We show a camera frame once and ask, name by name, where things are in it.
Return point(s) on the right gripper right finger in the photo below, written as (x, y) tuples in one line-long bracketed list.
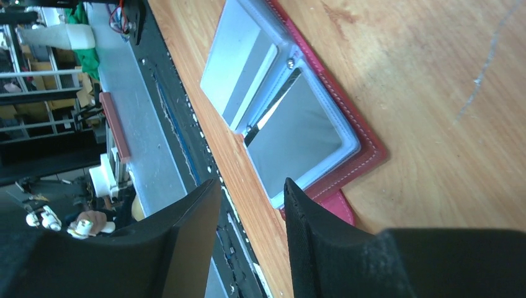
[(331, 258)]

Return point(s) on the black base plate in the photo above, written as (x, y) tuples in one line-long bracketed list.
[(235, 270)]

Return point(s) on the red leather card holder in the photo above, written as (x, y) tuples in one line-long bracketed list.
[(361, 149)]

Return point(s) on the black credit card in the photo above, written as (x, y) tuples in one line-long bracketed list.
[(296, 138)]

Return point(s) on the grey striped credit card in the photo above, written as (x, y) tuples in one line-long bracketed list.
[(239, 59)]

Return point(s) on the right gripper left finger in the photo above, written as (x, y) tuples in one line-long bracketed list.
[(167, 254)]

